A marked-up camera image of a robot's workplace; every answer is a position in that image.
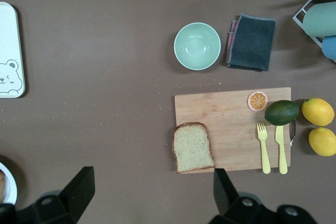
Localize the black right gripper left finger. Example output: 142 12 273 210
0 166 96 224

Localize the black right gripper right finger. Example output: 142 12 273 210
209 168 319 224

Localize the white round plate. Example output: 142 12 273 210
0 161 18 206

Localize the wooden cutting board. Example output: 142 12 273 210
174 87 292 175

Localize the yellow plastic fork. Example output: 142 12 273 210
256 121 271 175

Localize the yellow plastic knife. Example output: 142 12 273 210
275 125 289 175

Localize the orange slice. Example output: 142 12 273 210
247 90 269 112

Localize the green avocado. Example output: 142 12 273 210
264 100 300 126

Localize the yellow lemon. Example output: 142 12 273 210
301 98 335 126
308 126 336 157

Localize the mint green bowl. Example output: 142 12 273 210
173 22 222 71

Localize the dark grey sponge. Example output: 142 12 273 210
226 13 276 72

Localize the pink cloth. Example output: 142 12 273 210
227 19 240 62

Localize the cream bear tray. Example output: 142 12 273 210
0 2 26 99

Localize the light blue cup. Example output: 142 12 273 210
321 35 336 61

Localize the sage green cup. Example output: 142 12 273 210
303 1 336 37

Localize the white wire rack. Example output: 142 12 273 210
292 0 336 63

